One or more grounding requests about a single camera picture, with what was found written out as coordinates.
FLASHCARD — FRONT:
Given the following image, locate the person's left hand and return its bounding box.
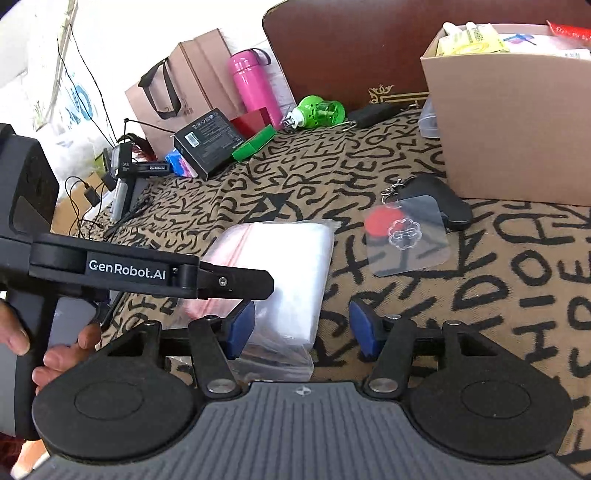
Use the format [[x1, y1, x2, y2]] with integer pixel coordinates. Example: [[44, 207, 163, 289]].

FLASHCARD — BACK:
[[0, 300, 102, 398]]

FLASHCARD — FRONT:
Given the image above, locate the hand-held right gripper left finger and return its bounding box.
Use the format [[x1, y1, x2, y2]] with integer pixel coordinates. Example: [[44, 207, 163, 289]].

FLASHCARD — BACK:
[[95, 300, 257, 400]]

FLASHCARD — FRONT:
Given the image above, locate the white plastic bag blue print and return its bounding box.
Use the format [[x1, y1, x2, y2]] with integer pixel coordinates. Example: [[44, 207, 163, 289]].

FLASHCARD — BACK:
[[28, 69, 117, 154]]

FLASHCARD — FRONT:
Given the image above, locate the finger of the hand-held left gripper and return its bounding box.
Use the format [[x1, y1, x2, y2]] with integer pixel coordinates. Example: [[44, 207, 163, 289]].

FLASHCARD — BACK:
[[198, 261, 276, 301]]

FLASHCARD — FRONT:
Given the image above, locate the clear plastic container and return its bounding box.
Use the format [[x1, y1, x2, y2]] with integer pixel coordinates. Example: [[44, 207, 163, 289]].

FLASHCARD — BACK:
[[418, 97, 445, 140]]

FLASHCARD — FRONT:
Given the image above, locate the large cardboard box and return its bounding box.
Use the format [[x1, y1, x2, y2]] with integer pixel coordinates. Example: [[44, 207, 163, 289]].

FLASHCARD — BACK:
[[420, 21, 591, 208]]

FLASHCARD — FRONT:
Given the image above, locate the blue packet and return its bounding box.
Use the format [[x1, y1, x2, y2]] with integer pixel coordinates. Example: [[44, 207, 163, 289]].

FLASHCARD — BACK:
[[165, 148, 199, 179]]

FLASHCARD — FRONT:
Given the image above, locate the small open cardboard box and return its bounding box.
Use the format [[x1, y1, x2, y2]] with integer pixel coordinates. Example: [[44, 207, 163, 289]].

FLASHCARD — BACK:
[[51, 173, 108, 237]]

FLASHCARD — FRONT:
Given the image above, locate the black product box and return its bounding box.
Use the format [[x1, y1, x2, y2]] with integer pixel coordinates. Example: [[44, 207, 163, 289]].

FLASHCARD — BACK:
[[173, 107, 246, 182]]

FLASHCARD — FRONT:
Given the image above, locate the green box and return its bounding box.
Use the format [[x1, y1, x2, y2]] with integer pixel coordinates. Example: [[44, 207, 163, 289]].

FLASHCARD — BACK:
[[231, 126, 278, 162]]

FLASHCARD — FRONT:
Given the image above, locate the red box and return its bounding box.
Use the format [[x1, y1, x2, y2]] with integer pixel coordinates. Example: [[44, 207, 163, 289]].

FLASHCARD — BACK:
[[229, 107, 271, 139]]

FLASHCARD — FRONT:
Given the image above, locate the black key case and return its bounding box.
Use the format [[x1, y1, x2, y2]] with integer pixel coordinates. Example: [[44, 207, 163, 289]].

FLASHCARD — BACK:
[[381, 173, 473, 233]]

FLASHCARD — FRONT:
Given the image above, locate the black cable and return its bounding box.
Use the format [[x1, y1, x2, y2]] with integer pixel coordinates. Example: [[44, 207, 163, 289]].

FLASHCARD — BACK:
[[123, 117, 177, 136]]

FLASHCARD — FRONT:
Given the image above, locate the red round disc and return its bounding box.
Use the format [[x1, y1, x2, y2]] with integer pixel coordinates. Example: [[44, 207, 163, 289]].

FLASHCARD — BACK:
[[363, 205, 410, 240]]

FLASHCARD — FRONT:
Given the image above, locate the black grey handheld device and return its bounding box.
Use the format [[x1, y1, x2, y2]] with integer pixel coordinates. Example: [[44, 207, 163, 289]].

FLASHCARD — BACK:
[[108, 141, 170, 223]]

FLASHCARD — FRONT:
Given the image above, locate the bright red packet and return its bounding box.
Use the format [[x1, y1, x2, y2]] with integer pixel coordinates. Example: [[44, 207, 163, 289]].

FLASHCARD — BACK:
[[546, 19, 591, 45]]

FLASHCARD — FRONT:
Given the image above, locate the letter printed blanket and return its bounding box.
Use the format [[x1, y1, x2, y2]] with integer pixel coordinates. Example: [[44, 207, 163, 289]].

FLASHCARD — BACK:
[[0, 108, 591, 477]]

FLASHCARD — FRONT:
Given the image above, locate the stack of clear zip bags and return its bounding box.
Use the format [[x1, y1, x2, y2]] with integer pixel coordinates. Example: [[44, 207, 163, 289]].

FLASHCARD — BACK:
[[164, 220, 336, 382]]

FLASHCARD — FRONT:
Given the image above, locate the white packet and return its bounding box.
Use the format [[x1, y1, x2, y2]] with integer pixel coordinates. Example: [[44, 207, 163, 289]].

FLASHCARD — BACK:
[[508, 34, 591, 59]]

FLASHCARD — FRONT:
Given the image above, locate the brown paper bag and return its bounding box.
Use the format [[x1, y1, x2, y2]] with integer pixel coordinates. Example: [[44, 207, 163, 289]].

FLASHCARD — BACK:
[[124, 28, 243, 158]]

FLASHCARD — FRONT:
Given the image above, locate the dark red packet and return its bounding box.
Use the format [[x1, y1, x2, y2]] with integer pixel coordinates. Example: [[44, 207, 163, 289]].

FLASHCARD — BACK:
[[130, 133, 156, 158]]

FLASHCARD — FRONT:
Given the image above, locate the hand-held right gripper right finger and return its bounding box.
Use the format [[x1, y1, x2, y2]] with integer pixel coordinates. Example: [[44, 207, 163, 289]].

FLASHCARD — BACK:
[[348, 298, 509, 400]]

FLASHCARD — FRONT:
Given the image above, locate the black plug with cable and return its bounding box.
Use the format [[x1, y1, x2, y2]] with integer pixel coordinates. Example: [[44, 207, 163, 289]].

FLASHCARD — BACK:
[[65, 178, 101, 208]]

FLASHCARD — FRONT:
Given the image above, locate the pink bottle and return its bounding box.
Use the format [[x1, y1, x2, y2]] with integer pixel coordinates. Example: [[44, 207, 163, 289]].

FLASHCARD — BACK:
[[230, 47, 285, 131]]

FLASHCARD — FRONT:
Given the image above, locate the green clip-on device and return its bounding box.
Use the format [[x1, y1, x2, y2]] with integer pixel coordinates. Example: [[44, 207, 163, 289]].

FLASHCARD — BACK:
[[283, 95, 348, 134]]

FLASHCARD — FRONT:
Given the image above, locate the brown leather chair back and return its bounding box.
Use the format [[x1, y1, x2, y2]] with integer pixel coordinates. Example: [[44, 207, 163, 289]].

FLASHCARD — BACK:
[[262, 0, 591, 114]]

